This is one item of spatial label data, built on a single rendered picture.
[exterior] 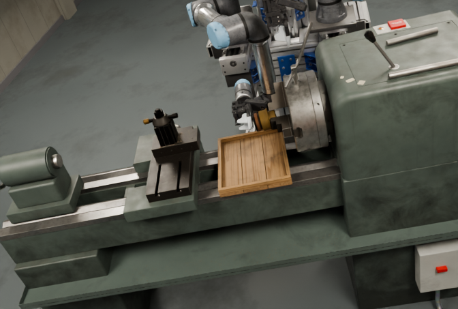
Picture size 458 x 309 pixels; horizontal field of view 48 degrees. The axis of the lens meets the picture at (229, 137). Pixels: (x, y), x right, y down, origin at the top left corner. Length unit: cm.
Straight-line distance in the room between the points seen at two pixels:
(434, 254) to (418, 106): 72
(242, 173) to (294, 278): 89
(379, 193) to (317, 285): 85
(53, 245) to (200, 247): 65
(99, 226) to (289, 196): 82
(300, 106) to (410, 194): 59
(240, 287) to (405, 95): 150
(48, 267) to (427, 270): 167
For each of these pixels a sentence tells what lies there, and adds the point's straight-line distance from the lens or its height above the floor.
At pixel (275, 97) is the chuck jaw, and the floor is 115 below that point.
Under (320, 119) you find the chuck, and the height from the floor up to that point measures 113.
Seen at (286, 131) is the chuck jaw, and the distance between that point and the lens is 197.
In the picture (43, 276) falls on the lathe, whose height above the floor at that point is 61.
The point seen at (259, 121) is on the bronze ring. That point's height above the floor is 109.
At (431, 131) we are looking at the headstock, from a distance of 200.
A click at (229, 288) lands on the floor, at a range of 290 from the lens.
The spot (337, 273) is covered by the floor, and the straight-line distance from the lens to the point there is 286.
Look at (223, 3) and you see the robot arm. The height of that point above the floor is 135.
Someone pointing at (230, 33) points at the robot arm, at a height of 138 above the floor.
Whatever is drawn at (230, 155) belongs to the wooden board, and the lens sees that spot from 227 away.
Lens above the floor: 225
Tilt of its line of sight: 35 degrees down
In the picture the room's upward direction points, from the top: 16 degrees counter-clockwise
